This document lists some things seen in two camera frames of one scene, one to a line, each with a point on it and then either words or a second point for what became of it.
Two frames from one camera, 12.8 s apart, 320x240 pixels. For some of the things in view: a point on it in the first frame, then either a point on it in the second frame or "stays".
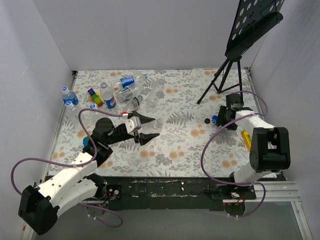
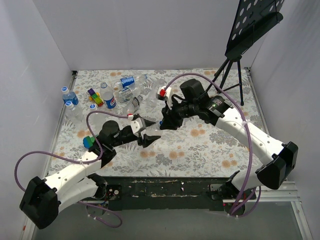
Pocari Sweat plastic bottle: [71, 96] stays
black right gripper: [222, 116] → [167, 116]
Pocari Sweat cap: [64, 89] stays
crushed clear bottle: [94, 116] stays
